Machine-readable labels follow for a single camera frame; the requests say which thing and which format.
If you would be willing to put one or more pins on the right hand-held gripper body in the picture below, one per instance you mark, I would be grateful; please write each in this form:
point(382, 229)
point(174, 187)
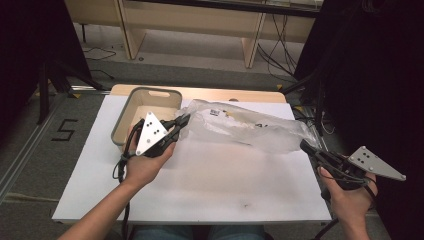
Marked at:
point(376, 163)

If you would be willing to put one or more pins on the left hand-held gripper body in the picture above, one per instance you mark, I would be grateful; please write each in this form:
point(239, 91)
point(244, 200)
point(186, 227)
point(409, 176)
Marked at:
point(150, 133)

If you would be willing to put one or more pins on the beige bin with grey rim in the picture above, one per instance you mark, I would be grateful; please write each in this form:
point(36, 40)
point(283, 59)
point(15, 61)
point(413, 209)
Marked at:
point(133, 110)

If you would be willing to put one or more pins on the white smiley-face plastic bag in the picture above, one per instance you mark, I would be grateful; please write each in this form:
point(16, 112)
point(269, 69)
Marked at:
point(253, 130)

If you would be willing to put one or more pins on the person's left hand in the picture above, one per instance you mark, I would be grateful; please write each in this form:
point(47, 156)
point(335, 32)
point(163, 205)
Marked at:
point(143, 170)

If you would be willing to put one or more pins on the person's right hand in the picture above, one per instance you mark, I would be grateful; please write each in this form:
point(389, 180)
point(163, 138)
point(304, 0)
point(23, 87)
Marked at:
point(353, 203)

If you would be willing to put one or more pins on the black stand leg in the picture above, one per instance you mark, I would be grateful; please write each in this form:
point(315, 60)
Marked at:
point(300, 83)

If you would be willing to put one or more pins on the black curtain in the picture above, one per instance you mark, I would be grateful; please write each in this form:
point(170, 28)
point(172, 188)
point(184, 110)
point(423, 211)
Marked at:
point(30, 40)
point(373, 66)

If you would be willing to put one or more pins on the light wooden desk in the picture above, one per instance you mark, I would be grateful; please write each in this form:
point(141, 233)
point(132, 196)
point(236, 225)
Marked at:
point(186, 20)

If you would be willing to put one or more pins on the black tripod stand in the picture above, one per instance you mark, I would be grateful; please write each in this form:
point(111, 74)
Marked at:
point(43, 96)

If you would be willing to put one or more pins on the aluminium floor rail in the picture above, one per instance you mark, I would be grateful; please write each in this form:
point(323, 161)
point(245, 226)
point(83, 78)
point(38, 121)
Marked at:
point(30, 146)

